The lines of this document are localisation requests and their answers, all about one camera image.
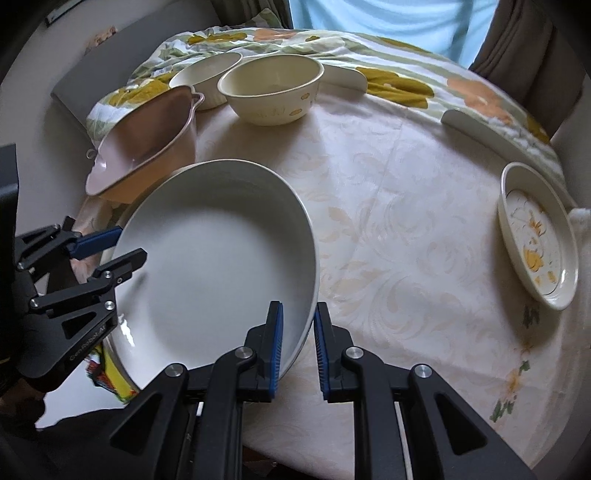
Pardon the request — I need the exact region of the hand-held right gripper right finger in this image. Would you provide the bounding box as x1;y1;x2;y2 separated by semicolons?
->
314;302;536;480

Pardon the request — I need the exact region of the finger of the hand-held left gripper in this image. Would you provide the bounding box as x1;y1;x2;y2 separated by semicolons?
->
18;248;148;384
14;224;125;274

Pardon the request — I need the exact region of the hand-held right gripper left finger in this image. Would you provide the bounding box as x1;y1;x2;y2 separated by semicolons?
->
108;301;284;480

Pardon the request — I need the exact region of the large white plate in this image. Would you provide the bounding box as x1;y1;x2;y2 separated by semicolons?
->
107;159;320;393

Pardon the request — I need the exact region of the pink pot with handles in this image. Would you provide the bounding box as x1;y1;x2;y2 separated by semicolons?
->
85;85;206;204

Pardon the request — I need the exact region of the cream ribbed bowl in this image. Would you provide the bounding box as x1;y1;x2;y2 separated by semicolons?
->
168;52;243;110

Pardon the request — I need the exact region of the cream bowl with floral print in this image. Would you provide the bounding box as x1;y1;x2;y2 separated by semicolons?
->
217;54;325;126

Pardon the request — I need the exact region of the colourful yellow packet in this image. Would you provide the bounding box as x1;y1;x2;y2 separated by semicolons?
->
85;346;139;404

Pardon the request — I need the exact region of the grey cushion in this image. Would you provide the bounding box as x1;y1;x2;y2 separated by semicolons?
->
50;28;185;130

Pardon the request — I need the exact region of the cream patterned tablecloth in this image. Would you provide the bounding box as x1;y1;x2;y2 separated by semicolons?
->
74;85;583;467

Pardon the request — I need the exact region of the small beige ornament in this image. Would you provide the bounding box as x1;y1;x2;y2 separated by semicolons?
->
85;25;118;49

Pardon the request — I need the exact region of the dark cloth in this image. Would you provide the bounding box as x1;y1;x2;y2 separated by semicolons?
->
0;392;139;480

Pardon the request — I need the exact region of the cream plate with orange flowers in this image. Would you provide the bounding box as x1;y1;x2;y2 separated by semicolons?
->
497;161;579;311

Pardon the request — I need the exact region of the plain white plate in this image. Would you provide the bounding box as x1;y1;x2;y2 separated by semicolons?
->
441;110;566;182
321;65;369;94

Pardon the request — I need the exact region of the brown curtain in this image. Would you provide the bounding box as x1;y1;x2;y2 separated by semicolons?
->
468;0;585;134
252;0;294;31

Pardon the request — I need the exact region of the floral blanket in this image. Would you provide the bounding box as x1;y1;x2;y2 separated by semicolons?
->
85;28;555;153

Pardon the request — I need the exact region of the light blue curtain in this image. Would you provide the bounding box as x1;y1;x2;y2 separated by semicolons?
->
288;0;499;68

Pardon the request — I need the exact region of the picture frame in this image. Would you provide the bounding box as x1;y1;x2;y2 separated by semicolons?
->
46;0;81;25

